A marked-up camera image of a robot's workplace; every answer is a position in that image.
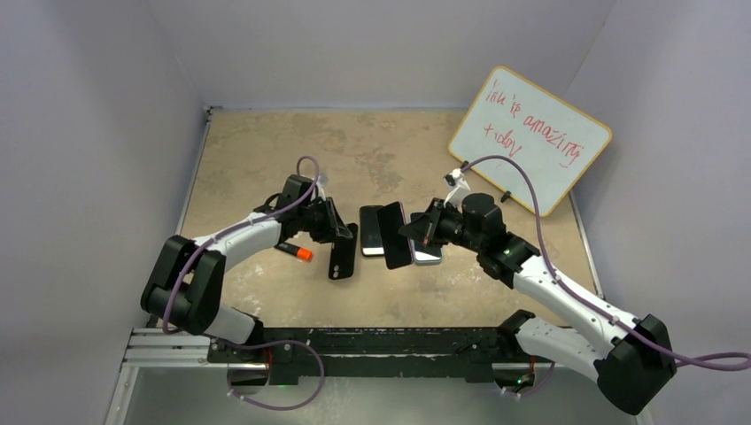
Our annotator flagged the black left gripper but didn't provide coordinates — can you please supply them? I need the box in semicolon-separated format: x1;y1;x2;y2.
297;197;351;244

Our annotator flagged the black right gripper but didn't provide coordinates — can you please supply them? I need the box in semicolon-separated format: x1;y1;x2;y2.
400;198;484;253

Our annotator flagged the small black phone case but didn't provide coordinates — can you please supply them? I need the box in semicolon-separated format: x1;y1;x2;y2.
328;223;359;281

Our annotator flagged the light blue phone case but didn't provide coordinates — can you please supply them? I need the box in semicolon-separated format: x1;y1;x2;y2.
410;223;443;266

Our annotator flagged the black phone silver frame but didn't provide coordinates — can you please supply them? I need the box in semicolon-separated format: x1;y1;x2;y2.
360;205;384;258

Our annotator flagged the black phone dark frame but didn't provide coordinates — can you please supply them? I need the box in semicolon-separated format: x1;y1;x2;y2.
411;240;443;266

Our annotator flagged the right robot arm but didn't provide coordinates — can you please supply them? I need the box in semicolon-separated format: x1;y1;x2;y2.
398;193;677;415

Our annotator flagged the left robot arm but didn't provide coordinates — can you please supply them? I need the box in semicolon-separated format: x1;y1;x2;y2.
140;174;358;362

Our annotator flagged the black orange highlighter marker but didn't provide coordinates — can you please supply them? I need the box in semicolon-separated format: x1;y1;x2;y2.
275;242;314;262

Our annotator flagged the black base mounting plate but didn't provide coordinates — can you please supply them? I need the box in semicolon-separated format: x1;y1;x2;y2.
208;327;546;391

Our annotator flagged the whiteboard with red writing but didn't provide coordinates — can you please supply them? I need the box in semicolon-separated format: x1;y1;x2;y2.
448;66;612;217

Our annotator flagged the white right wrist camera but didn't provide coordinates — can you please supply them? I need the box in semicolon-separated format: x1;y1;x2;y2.
444;168;470;208

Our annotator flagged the aluminium frame rail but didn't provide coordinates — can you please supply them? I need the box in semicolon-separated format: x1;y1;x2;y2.
104;326;655;425

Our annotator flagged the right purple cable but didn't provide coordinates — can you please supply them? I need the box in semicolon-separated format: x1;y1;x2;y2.
444;155;751;400

